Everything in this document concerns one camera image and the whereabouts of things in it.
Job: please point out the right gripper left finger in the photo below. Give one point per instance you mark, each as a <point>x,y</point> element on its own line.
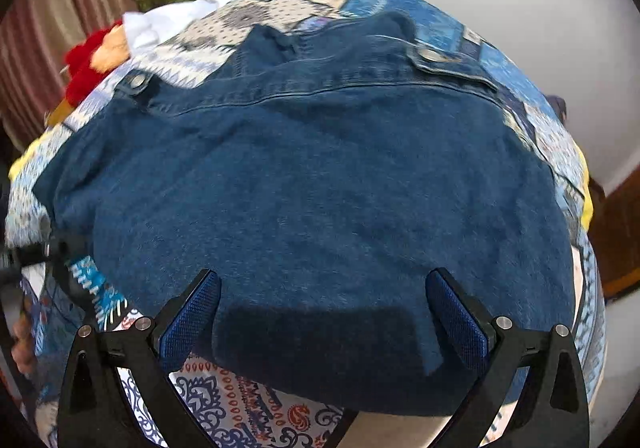
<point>94,411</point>

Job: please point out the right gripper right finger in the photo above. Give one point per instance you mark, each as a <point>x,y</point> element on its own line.
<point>552,410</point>

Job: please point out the blue denim jacket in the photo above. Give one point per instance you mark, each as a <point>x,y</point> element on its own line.
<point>322,176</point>

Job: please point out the patchwork patterned bedspread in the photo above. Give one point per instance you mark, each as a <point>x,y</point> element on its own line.
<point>238,412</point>

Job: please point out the brown wooden door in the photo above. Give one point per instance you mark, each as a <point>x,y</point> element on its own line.
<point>614,235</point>

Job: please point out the yellow plush toy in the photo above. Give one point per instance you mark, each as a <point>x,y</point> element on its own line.
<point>587,208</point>

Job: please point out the red plush toy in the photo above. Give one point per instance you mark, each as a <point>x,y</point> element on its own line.
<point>89,62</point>

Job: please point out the striped brown curtain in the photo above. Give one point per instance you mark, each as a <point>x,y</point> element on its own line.
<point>35,35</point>

